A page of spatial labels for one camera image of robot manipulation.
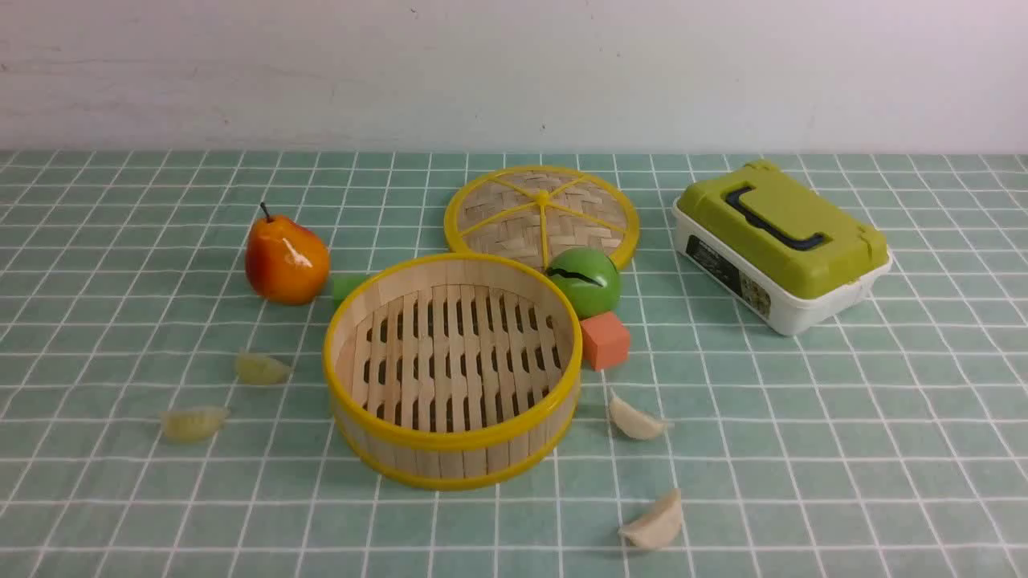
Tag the white dumpling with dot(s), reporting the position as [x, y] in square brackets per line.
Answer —
[634, 423]
[659, 526]

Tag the greenish dumpling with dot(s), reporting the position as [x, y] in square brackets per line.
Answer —
[254, 368]
[194, 425]

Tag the woven bamboo steamer lid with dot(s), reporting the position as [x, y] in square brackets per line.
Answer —
[533, 213]

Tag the bamboo steamer tray yellow rim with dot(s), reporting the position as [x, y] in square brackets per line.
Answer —
[454, 371]

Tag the green toy apple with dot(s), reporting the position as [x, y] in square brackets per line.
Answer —
[588, 278]

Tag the orange wooden cube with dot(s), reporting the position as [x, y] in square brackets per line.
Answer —
[606, 341]

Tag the green wooden cube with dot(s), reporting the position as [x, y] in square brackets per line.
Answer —
[344, 284]

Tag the orange red toy pear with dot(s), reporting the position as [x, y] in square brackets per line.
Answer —
[285, 263]

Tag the green lidded white box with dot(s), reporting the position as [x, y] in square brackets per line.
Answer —
[792, 257]

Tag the green checked tablecloth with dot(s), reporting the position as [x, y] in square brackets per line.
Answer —
[889, 441]

